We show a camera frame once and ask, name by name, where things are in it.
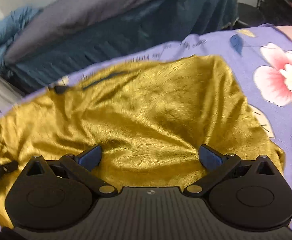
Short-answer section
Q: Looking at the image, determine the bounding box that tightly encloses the gold satin jacket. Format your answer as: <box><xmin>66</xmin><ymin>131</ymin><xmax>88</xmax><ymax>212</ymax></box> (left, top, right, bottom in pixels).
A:
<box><xmin>0</xmin><ymin>55</ymin><xmax>286</xmax><ymax>230</ymax></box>

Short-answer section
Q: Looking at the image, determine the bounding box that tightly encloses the purple floral bed sheet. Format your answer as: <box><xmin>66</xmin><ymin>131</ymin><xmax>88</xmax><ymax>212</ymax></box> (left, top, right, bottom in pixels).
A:
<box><xmin>0</xmin><ymin>23</ymin><xmax>292</xmax><ymax>234</ymax></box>

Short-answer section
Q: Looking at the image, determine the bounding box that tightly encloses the blue quilt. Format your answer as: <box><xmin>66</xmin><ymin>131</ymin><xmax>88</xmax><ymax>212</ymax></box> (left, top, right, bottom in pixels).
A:
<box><xmin>0</xmin><ymin>7</ymin><xmax>42</xmax><ymax>76</ymax></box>

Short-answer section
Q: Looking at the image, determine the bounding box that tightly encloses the grey duvet on bed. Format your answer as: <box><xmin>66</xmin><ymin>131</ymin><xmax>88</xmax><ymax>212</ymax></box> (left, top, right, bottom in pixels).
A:
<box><xmin>4</xmin><ymin>0</ymin><xmax>152</xmax><ymax>64</ymax></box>

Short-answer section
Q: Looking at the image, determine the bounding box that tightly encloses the teal bed skirt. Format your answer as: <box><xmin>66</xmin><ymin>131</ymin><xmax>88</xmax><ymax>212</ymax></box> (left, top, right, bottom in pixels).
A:
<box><xmin>10</xmin><ymin>0</ymin><xmax>236</xmax><ymax>94</ymax></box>

